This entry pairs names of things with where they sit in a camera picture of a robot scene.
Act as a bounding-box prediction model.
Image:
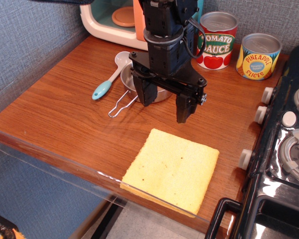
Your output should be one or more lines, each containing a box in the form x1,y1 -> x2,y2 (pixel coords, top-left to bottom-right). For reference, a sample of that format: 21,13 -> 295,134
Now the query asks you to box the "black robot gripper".
130,29 -> 207,123

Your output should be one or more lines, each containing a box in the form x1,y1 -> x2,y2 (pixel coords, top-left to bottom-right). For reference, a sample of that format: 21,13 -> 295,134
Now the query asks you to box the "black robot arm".
129,0 -> 207,123

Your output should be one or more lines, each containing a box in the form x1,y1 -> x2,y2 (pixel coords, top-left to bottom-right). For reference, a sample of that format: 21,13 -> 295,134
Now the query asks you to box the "small steel pan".
107,62 -> 173,119

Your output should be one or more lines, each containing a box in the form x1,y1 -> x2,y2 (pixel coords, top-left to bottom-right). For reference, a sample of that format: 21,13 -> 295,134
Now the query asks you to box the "white and teal spoon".
92,51 -> 131,100

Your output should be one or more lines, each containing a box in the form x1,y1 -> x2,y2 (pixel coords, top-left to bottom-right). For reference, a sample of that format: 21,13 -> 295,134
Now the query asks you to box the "yellow sponge cloth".
120,129 -> 219,218

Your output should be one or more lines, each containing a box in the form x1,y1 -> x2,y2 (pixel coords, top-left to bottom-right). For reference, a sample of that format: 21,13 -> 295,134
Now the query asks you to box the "tomato sauce can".
197,11 -> 238,70

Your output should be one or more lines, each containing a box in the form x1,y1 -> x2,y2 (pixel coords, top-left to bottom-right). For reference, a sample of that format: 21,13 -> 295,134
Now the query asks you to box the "teal toy microwave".
80,0 -> 203,50

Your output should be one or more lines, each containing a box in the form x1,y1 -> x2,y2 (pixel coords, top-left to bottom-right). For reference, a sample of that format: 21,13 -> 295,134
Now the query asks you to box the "pineapple slices can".
236,33 -> 282,81

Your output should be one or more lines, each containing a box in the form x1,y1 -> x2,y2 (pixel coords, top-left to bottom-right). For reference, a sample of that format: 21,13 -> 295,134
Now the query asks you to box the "black toy stove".
205,45 -> 299,239

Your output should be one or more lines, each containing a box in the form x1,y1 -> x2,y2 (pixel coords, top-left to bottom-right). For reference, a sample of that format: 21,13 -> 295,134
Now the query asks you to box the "clear acrylic barrier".
0,126 -> 201,222

